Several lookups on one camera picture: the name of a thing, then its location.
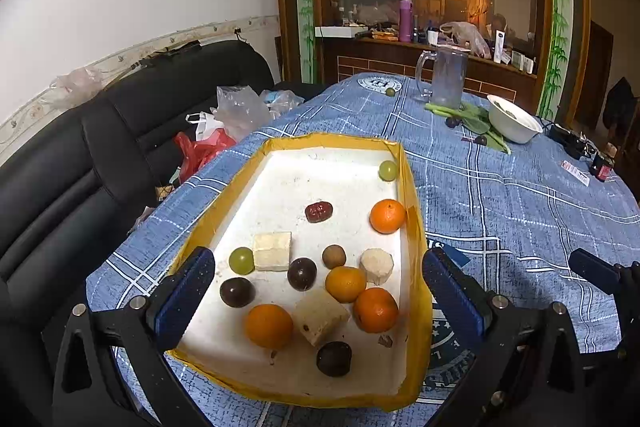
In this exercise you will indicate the black leather sofa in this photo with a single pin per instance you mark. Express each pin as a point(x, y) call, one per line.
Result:
point(75, 182)

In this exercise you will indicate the small red bottle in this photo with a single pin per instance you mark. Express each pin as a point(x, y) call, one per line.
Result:
point(602, 166)

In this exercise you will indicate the pale square cake cube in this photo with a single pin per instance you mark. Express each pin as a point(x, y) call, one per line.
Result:
point(272, 251)

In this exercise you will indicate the red jujube date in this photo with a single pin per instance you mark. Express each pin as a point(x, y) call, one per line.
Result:
point(318, 211)

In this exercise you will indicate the white tall container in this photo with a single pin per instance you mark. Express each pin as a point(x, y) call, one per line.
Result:
point(500, 47)

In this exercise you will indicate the white foam box yellow tape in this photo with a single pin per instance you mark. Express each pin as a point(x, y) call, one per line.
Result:
point(320, 187)

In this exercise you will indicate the red plastic bag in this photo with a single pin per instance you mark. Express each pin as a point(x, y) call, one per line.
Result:
point(202, 149)

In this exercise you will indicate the black gadgets pile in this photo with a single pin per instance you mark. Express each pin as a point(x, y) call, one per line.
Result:
point(570, 137)

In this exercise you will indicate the orange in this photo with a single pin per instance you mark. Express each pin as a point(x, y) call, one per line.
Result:
point(387, 216)
point(345, 283)
point(268, 326)
point(376, 309)

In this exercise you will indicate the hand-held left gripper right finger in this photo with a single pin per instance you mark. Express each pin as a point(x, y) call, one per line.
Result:
point(452, 294)

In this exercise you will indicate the dark hanging jacket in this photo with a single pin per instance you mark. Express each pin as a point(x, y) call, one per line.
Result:
point(620, 104)

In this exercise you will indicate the clear glass pitcher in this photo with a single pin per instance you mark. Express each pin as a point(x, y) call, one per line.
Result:
point(447, 77)

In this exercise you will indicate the white bowl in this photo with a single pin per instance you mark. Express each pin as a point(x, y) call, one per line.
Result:
point(515, 122)

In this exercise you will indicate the small dark round fruit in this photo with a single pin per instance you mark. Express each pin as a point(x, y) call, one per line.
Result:
point(480, 140)
point(452, 122)

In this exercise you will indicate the pale round cake piece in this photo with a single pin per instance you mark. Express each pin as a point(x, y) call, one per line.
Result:
point(376, 265)

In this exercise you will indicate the blue plaid tablecloth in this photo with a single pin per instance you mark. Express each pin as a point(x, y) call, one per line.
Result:
point(500, 217)

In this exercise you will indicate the purple bottle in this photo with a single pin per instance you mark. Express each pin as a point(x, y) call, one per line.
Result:
point(405, 21)

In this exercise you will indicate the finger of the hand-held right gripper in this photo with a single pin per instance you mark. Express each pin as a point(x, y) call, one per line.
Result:
point(595, 273)

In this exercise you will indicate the white blue plastic bag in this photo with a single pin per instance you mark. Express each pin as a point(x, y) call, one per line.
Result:
point(282, 99)

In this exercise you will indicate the brown speckled cake cube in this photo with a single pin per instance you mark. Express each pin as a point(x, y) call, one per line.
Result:
point(320, 316)

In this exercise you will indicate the wooden sideboard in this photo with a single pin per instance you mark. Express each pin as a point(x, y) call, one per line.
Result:
point(380, 57)

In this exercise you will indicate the brown longan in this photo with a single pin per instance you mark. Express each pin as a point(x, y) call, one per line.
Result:
point(334, 255)

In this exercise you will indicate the crumpled clear plastic bag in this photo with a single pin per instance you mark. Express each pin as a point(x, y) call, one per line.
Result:
point(75, 82)

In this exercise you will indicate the white red card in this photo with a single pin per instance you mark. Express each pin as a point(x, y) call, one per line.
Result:
point(575, 172)

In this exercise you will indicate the green leafy vegetables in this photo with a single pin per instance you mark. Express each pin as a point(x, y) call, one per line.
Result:
point(477, 122)

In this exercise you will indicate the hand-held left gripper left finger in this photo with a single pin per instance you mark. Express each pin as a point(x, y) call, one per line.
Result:
point(185, 297)

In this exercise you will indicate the dark purple passion fruit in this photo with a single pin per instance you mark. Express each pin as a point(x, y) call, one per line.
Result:
point(334, 358)
point(302, 273)
point(237, 292)

